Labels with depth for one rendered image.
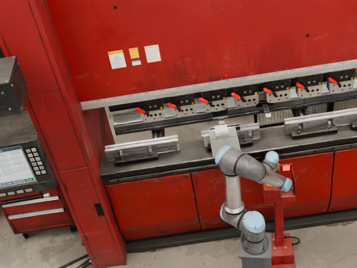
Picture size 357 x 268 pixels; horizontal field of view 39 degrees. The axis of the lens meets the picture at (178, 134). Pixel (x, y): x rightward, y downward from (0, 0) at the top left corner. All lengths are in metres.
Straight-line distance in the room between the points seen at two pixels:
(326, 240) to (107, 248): 1.63
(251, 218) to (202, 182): 0.78
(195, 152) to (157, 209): 0.54
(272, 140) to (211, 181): 0.50
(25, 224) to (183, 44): 2.08
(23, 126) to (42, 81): 1.08
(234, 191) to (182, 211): 1.04
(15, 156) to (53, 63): 0.53
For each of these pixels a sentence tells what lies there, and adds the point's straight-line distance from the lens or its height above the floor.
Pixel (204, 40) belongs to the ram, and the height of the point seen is 1.70.
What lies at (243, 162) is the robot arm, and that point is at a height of 1.41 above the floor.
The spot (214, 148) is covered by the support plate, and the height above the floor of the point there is 1.00.
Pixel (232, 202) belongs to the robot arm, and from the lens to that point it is 2.78.
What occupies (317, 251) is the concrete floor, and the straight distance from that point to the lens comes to 3.93.
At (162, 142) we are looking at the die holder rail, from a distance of 3.38.
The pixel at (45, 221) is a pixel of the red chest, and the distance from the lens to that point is 4.21.
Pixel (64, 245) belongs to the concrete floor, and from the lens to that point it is 4.28.
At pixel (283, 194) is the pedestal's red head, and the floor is 0.70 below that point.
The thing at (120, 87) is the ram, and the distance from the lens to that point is 3.10.
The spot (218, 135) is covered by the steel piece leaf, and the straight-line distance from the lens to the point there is 3.32.
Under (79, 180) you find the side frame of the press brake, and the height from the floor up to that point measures 0.95.
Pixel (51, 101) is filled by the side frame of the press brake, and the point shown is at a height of 1.58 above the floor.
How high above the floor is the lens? 3.16
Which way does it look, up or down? 40 degrees down
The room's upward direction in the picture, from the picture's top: 11 degrees counter-clockwise
